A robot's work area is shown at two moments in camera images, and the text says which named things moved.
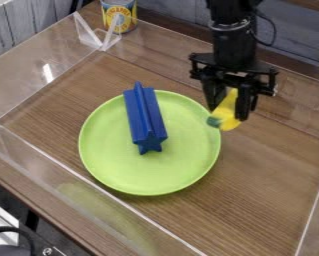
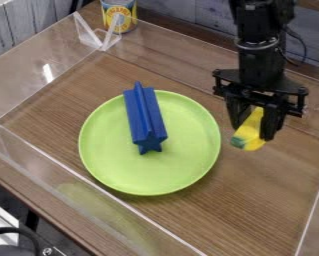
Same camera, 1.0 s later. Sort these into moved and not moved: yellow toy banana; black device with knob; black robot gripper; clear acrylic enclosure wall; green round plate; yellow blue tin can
Moved: yellow toy banana; black robot gripper
Not moved: black device with knob; green round plate; yellow blue tin can; clear acrylic enclosure wall
